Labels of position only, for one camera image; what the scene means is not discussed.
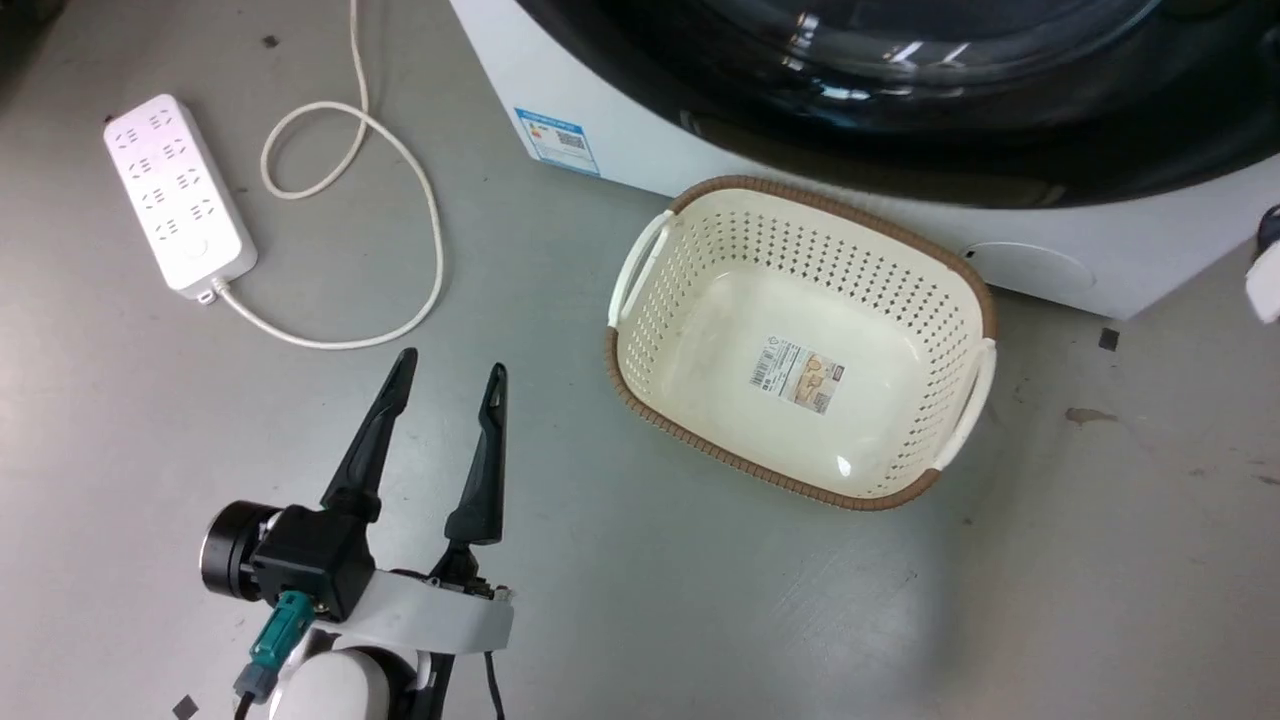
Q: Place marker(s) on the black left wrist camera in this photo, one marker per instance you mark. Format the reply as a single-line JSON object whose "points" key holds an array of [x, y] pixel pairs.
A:
{"points": [[290, 560]]}

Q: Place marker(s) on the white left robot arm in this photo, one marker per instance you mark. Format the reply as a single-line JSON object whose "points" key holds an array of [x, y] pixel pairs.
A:
{"points": [[345, 685]]}

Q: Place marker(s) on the paper product label sticker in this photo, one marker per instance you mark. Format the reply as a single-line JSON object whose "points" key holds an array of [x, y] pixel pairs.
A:
{"points": [[797, 375]]}

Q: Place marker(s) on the white power strip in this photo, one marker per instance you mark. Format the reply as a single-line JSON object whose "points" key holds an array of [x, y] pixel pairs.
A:
{"points": [[178, 195]]}

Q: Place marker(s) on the black glass washing machine door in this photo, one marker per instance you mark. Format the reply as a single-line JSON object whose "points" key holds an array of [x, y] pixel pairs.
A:
{"points": [[950, 90]]}

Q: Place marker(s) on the white washing machine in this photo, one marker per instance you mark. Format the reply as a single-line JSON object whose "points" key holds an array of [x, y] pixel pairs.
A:
{"points": [[1050, 255]]}

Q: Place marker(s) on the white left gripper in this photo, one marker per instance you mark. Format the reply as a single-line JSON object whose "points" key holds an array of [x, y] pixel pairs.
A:
{"points": [[430, 615]]}

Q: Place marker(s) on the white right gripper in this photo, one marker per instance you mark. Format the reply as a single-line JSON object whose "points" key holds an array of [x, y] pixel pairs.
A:
{"points": [[1266, 285]]}

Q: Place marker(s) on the small black tape square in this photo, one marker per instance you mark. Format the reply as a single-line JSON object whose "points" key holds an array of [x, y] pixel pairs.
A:
{"points": [[1108, 339], [185, 708]]}

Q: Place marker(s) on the blue white energy label sticker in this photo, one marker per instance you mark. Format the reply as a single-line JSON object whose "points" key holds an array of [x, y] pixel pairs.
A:
{"points": [[557, 141]]}

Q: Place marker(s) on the cream laundry basket brown rim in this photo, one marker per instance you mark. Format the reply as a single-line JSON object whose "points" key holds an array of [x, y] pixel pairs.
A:
{"points": [[800, 340]]}

